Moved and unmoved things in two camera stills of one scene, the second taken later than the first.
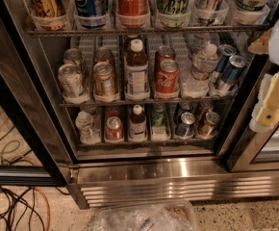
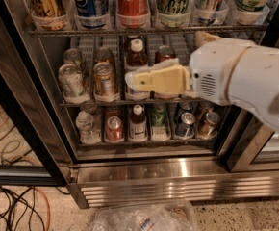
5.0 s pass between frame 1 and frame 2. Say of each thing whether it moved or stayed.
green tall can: stayed
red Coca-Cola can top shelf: stayed
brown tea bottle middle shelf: stayed
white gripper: moved
